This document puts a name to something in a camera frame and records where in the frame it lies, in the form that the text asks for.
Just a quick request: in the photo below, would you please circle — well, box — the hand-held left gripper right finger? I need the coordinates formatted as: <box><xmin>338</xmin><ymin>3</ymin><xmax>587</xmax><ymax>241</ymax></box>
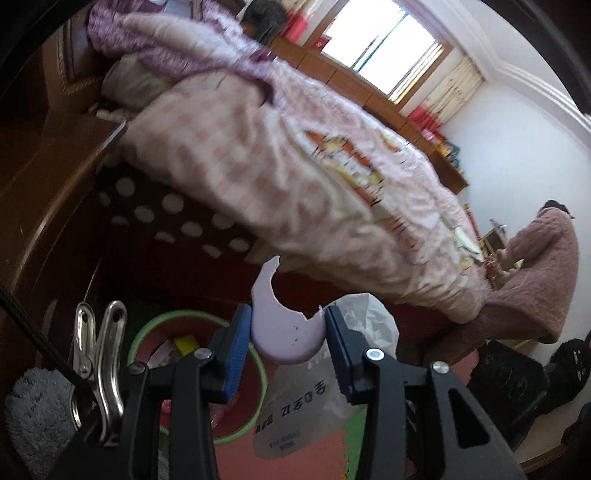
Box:
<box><xmin>323</xmin><ymin>305</ymin><xmax>528</xmax><ymax>480</ymax></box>

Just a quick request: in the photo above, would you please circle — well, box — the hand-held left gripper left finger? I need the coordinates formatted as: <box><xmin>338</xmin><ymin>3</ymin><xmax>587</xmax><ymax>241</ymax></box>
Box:
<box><xmin>46</xmin><ymin>304</ymin><xmax>253</xmax><ymax>480</ymax></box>

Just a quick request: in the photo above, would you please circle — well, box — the lavender shell fragment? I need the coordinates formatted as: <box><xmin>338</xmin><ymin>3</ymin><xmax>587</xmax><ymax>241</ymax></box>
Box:
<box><xmin>250</xmin><ymin>255</ymin><xmax>327</xmax><ymax>366</ymax></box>

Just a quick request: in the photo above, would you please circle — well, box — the printed clear plastic bag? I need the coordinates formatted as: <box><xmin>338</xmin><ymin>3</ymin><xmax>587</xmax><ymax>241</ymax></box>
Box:
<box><xmin>252</xmin><ymin>293</ymin><xmax>401</xmax><ymax>463</ymax></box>

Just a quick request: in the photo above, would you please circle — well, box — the red bin green rim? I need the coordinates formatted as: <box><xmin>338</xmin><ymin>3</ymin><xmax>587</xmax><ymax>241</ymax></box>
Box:
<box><xmin>126</xmin><ymin>309</ymin><xmax>269</xmax><ymax>447</ymax></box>

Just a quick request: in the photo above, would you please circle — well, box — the black perforated slipper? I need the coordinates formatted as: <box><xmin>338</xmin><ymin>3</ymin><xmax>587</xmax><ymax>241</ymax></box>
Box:
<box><xmin>549</xmin><ymin>338</ymin><xmax>591</xmax><ymax>403</ymax></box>

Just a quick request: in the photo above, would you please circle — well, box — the dark wooden headboard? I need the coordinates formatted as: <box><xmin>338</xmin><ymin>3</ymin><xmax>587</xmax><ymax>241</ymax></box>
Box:
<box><xmin>41</xmin><ymin>8</ymin><xmax>463</xmax><ymax>361</ymax></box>

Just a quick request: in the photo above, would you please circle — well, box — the steel spring clip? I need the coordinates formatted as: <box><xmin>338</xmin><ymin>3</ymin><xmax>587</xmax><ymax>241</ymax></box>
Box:
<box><xmin>69</xmin><ymin>300</ymin><xmax>129</xmax><ymax>447</ymax></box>

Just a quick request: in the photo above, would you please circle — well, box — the brown polka dot mattress cover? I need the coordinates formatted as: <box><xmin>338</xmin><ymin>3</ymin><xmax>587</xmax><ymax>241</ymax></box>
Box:
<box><xmin>96</xmin><ymin>165</ymin><xmax>260</xmax><ymax>265</ymax></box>

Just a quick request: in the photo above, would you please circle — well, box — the grey fluffy rug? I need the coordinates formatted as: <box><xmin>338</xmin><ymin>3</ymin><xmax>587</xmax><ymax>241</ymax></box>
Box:
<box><xmin>6</xmin><ymin>368</ymin><xmax>80</xmax><ymax>477</ymax></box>

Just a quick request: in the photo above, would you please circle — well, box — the wooden nightstand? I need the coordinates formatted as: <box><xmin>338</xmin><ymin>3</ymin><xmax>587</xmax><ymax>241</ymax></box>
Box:
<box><xmin>0</xmin><ymin>114</ymin><xmax>129</xmax><ymax>371</ymax></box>

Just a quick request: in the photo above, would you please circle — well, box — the pile of colourful boxes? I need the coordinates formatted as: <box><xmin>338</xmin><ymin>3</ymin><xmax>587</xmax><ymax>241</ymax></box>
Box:
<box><xmin>433</xmin><ymin>140</ymin><xmax>463</xmax><ymax>168</ymax></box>

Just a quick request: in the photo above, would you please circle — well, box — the pink checked pillow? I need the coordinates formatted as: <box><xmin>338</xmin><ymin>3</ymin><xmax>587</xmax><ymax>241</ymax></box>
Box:
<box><xmin>117</xmin><ymin>69</ymin><xmax>301</xmax><ymax>208</ymax></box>

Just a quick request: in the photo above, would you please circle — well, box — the floral curtain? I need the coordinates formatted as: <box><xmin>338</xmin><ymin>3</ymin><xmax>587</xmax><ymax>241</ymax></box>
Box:
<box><xmin>281</xmin><ymin>8</ymin><xmax>315</xmax><ymax>43</ymax></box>
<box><xmin>401</xmin><ymin>56</ymin><xmax>486</xmax><ymax>136</ymax></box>

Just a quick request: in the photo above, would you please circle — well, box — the grey pillow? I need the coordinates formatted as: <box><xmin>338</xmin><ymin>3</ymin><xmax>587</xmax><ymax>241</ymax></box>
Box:
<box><xmin>100</xmin><ymin>54</ymin><xmax>172</xmax><ymax>110</ymax></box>

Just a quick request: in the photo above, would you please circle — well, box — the window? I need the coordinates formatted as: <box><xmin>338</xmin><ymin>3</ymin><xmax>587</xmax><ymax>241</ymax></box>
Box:
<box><xmin>322</xmin><ymin>0</ymin><xmax>454</xmax><ymax>105</ymax></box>

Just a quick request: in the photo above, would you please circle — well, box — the purple ruffled quilt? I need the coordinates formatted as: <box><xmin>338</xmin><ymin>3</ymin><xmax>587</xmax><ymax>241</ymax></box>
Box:
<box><xmin>87</xmin><ymin>0</ymin><xmax>279</xmax><ymax>89</ymax></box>

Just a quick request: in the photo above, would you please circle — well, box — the dark grey garment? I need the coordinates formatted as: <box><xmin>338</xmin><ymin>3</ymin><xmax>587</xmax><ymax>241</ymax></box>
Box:
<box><xmin>239</xmin><ymin>0</ymin><xmax>288</xmax><ymax>45</ymax></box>

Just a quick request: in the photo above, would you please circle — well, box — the black braided cable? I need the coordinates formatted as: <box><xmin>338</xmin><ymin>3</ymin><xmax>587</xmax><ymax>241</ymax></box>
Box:
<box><xmin>0</xmin><ymin>281</ymin><xmax>80</xmax><ymax>385</ymax></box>

